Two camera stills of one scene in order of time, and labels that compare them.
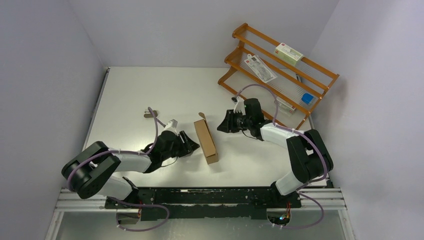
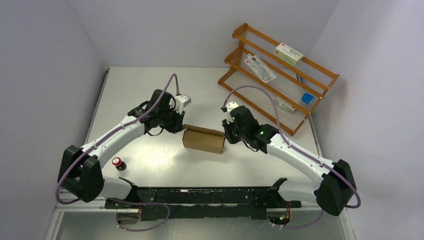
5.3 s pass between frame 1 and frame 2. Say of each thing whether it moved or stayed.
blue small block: stayed
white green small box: stayed
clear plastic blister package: stayed
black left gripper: moved
